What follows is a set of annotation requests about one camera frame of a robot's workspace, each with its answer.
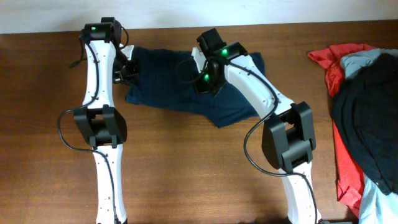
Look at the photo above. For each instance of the white garment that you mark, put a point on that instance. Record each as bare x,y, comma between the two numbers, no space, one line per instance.
375,207

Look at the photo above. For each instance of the navy blue shorts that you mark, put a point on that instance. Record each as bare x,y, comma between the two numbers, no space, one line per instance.
161,85

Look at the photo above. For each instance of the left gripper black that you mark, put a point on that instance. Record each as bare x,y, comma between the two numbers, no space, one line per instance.
129,77

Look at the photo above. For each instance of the black garment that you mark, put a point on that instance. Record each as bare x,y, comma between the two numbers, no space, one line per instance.
365,113

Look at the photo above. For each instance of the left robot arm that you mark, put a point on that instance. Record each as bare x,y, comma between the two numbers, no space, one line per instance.
103,128

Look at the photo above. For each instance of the red garment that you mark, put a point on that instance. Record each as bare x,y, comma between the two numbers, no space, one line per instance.
350,177

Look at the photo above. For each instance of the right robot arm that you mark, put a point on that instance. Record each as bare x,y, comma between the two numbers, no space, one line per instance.
288,136

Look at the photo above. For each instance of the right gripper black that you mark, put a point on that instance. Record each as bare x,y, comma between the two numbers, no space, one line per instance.
201,86

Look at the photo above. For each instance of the grey garment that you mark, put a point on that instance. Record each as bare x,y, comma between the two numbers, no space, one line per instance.
353,63

